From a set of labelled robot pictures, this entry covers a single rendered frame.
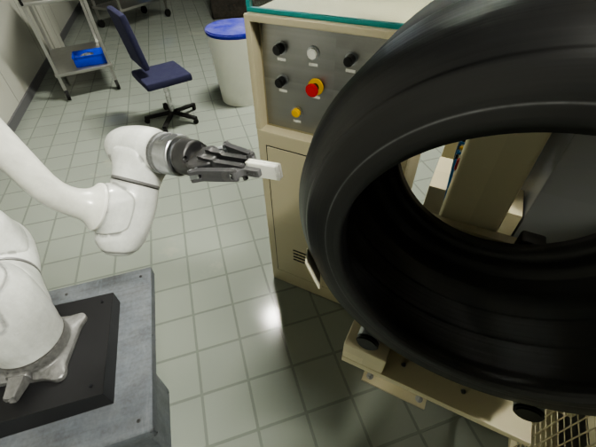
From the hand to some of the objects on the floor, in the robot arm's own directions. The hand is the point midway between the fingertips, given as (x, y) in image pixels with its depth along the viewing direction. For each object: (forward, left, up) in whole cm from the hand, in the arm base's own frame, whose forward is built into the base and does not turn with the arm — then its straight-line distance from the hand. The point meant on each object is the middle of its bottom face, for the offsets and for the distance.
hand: (263, 169), depth 64 cm
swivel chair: (-75, +259, -107) cm, 290 cm away
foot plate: (+54, +10, -114) cm, 126 cm away
